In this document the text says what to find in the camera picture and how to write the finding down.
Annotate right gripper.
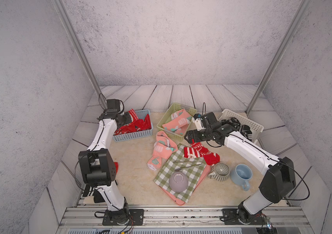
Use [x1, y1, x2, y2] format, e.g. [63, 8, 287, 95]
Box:
[183, 129, 212, 143]

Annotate red snowman sock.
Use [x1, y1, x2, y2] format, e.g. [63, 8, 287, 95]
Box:
[128, 109, 139, 123]

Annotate pink sock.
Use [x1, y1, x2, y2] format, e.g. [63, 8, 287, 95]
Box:
[147, 131, 178, 171]
[162, 109, 192, 133]
[174, 124, 189, 136]

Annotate black white striped sock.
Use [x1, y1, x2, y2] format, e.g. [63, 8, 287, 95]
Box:
[227, 117, 253, 141]

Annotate red fluffy sock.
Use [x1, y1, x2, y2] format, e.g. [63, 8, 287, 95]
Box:
[114, 114, 152, 136]

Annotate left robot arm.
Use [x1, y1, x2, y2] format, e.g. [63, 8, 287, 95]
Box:
[78, 99, 131, 225]

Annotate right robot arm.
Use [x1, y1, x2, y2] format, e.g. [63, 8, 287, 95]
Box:
[184, 112, 295, 225]

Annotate blue plastic basket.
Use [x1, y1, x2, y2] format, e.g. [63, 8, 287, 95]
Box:
[113, 109, 153, 142]

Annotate white plastic basket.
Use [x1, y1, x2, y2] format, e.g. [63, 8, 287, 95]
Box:
[218, 109, 264, 144]

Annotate red patterned knit sock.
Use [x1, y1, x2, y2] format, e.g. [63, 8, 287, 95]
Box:
[191, 142, 220, 166]

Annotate red striped santa sock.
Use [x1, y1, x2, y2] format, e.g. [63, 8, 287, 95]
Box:
[183, 147, 201, 159]

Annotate metal tongs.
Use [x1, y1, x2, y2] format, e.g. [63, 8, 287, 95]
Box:
[175, 160, 202, 172]

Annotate green checkered cloth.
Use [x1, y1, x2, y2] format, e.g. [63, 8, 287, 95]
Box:
[153, 144, 210, 203]

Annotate striped ceramic mug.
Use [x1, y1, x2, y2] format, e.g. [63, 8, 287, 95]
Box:
[208, 162, 230, 182]

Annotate pink tray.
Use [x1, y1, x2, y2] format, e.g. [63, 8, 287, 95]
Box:
[159, 163, 212, 206]

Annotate light blue mug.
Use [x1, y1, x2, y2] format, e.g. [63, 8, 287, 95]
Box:
[230, 164, 253, 191]

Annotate grey upturned bowl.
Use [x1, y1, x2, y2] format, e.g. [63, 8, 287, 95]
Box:
[169, 171, 189, 193]

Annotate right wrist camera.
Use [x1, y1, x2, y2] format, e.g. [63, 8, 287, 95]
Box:
[192, 113, 204, 131]

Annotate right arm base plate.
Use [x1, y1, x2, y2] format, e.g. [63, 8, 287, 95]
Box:
[220, 208, 267, 225]

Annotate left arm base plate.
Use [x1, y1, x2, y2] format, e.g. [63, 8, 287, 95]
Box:
[102, 209, 144, 226]

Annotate front aluminium rail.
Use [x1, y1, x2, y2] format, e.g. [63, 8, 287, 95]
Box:
[59, 205, 314, 234]

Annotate left metal frame post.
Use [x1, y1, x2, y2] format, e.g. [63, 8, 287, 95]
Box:
[52, 0, 107, 110]

